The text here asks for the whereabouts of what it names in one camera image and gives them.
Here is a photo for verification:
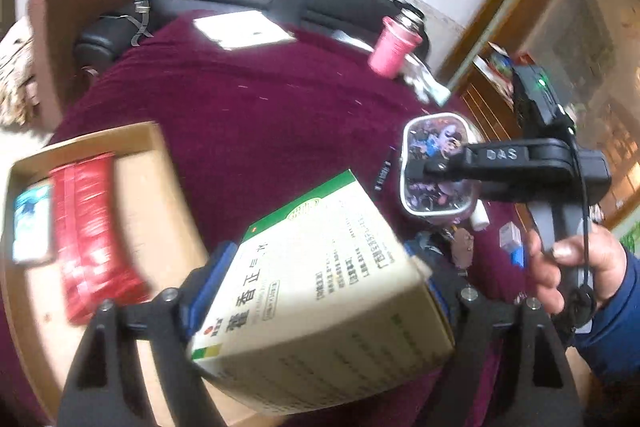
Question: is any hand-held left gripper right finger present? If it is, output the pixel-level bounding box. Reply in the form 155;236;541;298
402;241;586;427

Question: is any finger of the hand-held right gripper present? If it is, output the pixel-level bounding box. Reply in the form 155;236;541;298
404;179;572;204
406;143;574;182

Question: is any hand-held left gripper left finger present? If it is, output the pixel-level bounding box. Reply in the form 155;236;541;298
57;242;238;427

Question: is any shallow cardboard box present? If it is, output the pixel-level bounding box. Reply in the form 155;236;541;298
0;122;261;427

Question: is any cream and green medicine box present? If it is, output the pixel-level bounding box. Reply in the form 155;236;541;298
187;169;456;418

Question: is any black marker with purple caps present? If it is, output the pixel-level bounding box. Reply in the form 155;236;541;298
375;149;396;190

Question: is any person's right forearm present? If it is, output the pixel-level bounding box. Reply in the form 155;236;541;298
574;252;640;379

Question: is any person's right hand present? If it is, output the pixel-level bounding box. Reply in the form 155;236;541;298
527;225;629;315

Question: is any small white tube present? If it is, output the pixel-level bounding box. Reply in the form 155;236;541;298
472;199;491;231

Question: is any small blue and white box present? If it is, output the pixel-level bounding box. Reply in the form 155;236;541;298
499;222;527;269

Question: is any crumpled white cloth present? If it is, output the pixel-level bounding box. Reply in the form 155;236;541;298
399;56;452;106

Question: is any red foil packet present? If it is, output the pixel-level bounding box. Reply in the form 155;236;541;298
50;152;152;326

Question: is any pink cup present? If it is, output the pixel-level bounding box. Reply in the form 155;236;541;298
367;17;422;76

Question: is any wooden cabinet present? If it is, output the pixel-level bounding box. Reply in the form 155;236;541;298
440;0;640;238

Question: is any maroon tablecloth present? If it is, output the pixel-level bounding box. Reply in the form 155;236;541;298
0;13;551;427

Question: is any light blue packet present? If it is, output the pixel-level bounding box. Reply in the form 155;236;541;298
12;184;55;266

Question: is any white paper sheet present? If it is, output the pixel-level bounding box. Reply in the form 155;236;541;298
192;10;297;50

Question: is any brown chair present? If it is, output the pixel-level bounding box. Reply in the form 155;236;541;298
15;0;159;130

